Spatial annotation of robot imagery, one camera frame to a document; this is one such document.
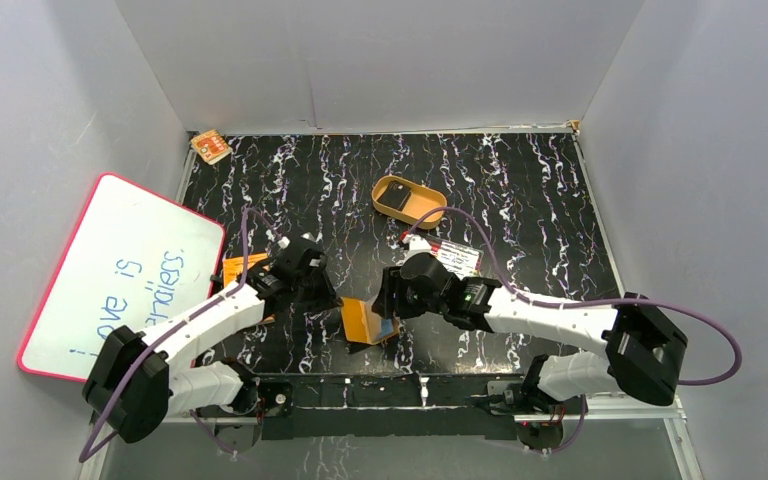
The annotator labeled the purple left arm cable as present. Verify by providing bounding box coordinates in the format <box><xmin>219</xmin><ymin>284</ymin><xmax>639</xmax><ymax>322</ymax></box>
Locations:
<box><xmin>77</xmin><ymin>206</ymin><xmax>289</xmax><ymax>464</ymax></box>

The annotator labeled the orange leather card holder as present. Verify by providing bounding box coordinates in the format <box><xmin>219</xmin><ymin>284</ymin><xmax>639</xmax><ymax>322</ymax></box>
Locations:
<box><xmin>340</xmin><ymin>297</ymin><xmax>400</xmax><ymax>345</ymax></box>

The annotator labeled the yellow oval tray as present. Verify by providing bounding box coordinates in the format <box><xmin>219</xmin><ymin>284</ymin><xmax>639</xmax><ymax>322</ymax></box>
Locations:
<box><xmin>371</xmin><ymin>175</ymin><xmax>448</xmax><ymax>230</ymax></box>

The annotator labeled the pack of coloured markers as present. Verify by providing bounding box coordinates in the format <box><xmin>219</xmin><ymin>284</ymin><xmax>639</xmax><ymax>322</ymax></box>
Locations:
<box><xmin>427</xmin><ymin>237</ymin><xmax>483</xmax><ymax>278</ymax></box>

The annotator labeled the small orange card box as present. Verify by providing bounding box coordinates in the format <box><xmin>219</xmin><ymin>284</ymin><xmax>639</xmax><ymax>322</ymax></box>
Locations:
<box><xmin>190</xmin><ymin>129</ymin><xmax>232</xmax><ymax>165</ymax></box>

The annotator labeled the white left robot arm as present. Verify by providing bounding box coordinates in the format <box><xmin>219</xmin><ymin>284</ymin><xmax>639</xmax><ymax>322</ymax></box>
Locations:
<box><xmin>82</xmin><ymin>235</ymin><xmax>342</xmax><ymax>443</ymax></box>

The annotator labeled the pink framed whiteboard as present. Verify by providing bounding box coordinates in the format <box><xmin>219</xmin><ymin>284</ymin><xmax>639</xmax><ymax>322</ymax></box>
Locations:
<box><xmin>17</xmin><ymin>173</ymin><xmax>225</xmax><ymax>382</ymax></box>

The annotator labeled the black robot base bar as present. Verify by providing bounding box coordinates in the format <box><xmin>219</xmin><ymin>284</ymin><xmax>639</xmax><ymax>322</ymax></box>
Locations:
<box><xmin>197</xmin><ymin>374</ymin><xmax>588</xmax><ymax>451</ymax></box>

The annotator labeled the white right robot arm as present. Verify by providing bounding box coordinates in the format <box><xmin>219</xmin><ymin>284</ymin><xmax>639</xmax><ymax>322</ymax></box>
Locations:
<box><xmin>371</xmin><ymin>235</ymin><xmax>688</xmax><ymax>414</ymax></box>

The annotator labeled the orange Huckleberry Finn book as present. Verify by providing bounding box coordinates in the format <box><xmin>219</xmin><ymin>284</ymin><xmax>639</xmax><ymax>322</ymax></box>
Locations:
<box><xmin>222</xmin><ymin>252</ymin><xmax>277</xmax><ymax>326</ymax></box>

